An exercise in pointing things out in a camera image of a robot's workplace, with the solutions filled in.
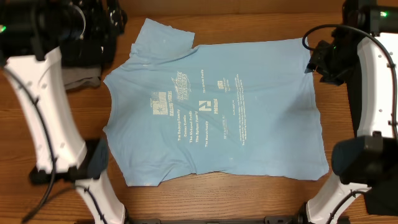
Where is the black folded garment with logo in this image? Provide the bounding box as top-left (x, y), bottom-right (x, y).
top-left (60, 14), bottom-right (127, 67)

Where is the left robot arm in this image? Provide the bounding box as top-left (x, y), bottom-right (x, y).
top-left (1, 1), bottom-right (131, 223)

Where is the light blue printed t-shirt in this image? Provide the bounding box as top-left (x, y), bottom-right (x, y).
top-left (104, 19), bottom-right (329, 186)

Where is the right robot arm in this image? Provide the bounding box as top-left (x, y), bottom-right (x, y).
top-left (264, 0), bottom-right (397, 223)

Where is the black garment at right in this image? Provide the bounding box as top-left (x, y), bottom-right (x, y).
top-left (347, 72), bottom-right (397, 217)

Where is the grey folded garment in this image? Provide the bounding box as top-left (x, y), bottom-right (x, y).
top-left (62, 66), bottom-right (102, 91)

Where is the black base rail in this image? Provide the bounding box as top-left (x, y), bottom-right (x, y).
top-left (126, 215), bottom-right (309, 224)

